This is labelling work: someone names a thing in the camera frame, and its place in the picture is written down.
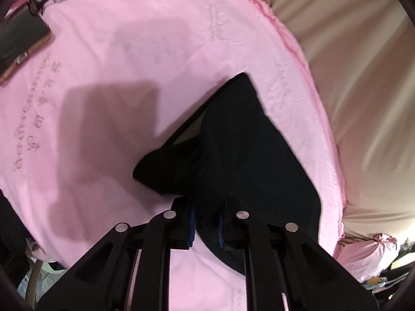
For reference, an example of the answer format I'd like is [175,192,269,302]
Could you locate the black pants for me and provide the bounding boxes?
[132,72,321,276]

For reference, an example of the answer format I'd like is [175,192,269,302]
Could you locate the beige cloth backdrop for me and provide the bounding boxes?
[237,0,415,243]

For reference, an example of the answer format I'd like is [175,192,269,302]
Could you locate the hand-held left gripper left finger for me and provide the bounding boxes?
[37,197,198,311]

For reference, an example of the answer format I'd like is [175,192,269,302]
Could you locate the dark cloth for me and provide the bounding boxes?
[0,189,33,287]

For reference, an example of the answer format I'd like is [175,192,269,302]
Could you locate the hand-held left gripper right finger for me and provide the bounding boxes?
[217,196,378,311]

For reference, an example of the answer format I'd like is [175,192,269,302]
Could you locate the smartphone in brown case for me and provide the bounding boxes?
[0,15,52,86]

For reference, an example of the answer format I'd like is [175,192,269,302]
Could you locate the pink printed bedsheet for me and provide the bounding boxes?
[0,0,399,311]

